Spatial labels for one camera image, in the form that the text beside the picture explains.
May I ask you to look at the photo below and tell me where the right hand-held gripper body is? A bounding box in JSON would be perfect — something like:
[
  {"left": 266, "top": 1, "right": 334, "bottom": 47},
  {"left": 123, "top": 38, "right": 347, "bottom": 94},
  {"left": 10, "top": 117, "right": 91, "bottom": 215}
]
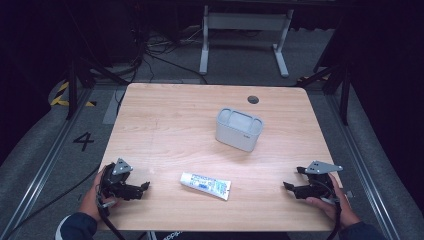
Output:
[{"left": 299, "top": 160, "right": 344, "bottom": 201}]

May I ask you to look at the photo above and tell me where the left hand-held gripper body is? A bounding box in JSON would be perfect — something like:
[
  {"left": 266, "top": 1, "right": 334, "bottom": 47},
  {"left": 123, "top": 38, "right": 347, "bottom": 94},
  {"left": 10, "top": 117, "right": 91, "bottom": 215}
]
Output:
[{"left": 99, "top": 158, "right": 135, "bottom": 202}]

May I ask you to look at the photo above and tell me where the white toothpaste tube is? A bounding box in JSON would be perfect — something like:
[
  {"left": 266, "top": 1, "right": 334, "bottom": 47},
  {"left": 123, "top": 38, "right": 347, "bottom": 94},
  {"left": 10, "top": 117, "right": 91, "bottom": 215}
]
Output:
[{"left": 179, "top": 171, "right": 232, "bottom": 202}]

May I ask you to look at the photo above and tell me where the grey toothbrush holder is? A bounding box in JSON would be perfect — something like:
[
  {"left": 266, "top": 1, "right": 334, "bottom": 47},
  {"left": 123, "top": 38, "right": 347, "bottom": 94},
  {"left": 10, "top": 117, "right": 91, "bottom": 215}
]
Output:
[{"left": 214, "top": 106, "right": 265, "bottom": 153}]

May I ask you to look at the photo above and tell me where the person's left hand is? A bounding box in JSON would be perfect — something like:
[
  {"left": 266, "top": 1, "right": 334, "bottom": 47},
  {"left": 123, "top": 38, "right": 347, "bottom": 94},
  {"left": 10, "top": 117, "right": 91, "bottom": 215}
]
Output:
[{"left": 79, "top": 165, "right": 119, "bottom": 222}]

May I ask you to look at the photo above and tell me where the person's right hand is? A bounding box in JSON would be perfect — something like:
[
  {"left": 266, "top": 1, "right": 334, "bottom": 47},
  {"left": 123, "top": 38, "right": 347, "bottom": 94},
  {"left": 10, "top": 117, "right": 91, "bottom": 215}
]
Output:
[{"left": 304, "top": 174, "right": 362, "bottom": 230}]

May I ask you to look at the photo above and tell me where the grey floor plate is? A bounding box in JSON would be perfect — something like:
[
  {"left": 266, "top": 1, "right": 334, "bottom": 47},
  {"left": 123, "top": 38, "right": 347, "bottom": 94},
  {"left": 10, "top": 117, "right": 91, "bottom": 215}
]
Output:
[{"left": 102, "top": 87, "right": 128, "bottom": 125}]

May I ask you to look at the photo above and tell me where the black metal stand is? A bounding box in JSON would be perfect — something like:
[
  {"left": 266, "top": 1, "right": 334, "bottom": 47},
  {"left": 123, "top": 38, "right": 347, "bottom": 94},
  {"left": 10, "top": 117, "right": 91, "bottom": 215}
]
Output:
[
  {"left": 64, "top": 54, "right": 130, "bottom": 121},
  {"left": 297, "top": 63, "right": 352, "bottom": 127}
]

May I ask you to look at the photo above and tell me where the yellow black floor tape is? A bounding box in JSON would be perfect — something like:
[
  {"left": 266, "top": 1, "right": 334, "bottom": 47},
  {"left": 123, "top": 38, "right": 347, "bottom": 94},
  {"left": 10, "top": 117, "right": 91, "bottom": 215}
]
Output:
[{"left": 49, "top": 81, "right": 98, "bottom": 108}]

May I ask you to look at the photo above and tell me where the dark curtain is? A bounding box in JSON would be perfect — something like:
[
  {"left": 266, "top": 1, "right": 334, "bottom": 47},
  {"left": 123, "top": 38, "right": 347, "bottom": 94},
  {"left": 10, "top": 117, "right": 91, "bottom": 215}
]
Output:
[
  {"left": 333, "top": 0, "right": 424, "bottom": 209},
  {"left": 0, "top": 0, "right": 114, "bottom": 166}
]

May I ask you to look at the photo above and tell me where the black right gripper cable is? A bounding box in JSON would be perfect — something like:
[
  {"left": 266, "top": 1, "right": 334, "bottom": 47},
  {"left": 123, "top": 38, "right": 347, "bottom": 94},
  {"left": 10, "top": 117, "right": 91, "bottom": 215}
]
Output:
[{"left": 327, "top": 196, "right": 344, "bottom": 240}]

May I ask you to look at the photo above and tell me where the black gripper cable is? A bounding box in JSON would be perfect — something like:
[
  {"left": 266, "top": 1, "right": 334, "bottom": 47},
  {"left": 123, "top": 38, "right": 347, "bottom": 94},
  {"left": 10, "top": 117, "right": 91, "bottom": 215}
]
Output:
[
  {"left": 327, "top": 196, "right": 344, "bottom": 240},
  {"left": 95, "top": 185, "right": 128, "bottom": 240}
]

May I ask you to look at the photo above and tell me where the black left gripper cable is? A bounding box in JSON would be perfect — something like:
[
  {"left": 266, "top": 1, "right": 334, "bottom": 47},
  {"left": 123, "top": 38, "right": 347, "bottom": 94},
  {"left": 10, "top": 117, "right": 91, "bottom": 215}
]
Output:
[{"left": 95, "top": 185, "right": 128, "bottom": 240}]

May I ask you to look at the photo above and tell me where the metal floor rail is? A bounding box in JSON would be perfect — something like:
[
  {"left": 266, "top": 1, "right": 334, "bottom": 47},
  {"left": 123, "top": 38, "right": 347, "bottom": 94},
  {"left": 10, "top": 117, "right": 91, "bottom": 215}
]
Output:
[
  {"left": 324, "top": 93, "right": 403, "bottom": 240},
  {"left": 0, "top": 87, "right": 95, "bottom": 240}
]

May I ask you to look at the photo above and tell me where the long black floor cable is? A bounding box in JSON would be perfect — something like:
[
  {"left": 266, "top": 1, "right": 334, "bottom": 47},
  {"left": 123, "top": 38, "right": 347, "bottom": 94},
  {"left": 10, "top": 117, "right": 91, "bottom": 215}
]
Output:
[{"left": 0, "top": 163, "right": 102, "bottom": 240}]

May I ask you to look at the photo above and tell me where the bundle of black floor cables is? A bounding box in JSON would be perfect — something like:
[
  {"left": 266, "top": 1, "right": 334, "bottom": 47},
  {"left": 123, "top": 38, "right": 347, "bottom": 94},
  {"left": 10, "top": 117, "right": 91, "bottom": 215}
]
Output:
[{"left": 114, "top": 28, "right": 208, "bottom": 116}]

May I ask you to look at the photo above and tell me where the white desk frame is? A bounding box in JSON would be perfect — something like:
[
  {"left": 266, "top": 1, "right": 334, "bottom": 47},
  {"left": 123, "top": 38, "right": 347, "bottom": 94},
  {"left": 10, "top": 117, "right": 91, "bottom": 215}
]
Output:
[{"left": 198, "top": 4, "right": 295, "bottom": 79}]

